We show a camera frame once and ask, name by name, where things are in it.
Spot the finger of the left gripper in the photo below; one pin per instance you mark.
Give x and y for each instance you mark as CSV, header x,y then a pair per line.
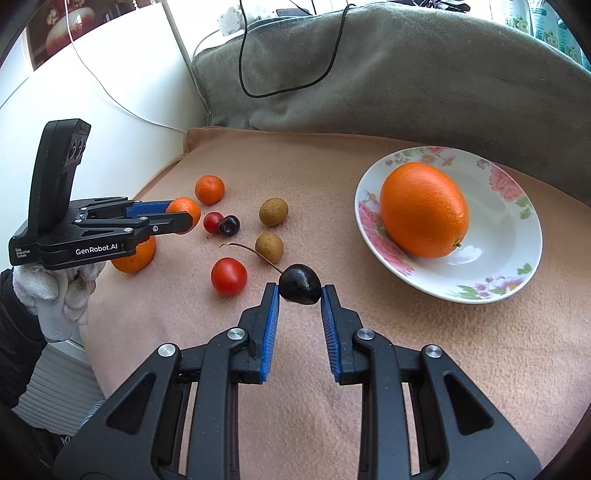
x,y
161,224
147,208

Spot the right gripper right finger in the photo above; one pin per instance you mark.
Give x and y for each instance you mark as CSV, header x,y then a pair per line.
x,y
422,416

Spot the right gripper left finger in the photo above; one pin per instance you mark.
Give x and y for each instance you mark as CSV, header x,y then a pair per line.
x,y
137,432

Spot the small mandarin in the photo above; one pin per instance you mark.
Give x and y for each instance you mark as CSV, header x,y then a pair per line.
x,y
186,205
209,190

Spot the small red cherry tomato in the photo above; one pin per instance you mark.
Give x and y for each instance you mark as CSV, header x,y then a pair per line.
x,y
211,222

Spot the dark cherry without stem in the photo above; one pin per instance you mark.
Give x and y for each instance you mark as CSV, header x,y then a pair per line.
x,y
229,226

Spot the brown longan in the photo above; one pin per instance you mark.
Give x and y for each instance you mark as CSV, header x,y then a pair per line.
x,y
273,212
270,246

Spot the dark cherry with stem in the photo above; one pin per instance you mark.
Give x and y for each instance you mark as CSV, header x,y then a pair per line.
x,y
297,284

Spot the white gloved left hand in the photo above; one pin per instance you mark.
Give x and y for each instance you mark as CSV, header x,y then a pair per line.
x,y
58,298

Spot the medium orange tangerine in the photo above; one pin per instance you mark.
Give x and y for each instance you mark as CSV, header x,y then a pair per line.
x,y
144,254

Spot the pink beige blanket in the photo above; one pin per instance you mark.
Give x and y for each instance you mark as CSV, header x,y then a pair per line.
x,y
529,354

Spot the red ceramic vase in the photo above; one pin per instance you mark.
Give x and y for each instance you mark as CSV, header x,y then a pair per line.
x,y
56,23

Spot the floral white plate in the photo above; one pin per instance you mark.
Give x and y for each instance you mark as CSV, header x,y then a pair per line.
x,y
503,246

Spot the large orange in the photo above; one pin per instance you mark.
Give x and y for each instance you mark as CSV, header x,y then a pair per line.
x,y
423,210

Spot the grey green cushion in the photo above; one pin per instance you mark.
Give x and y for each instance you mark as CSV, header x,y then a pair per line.
x,y
413,74

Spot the green white pouch packs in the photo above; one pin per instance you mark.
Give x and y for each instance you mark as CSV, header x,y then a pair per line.
x,y
538,19

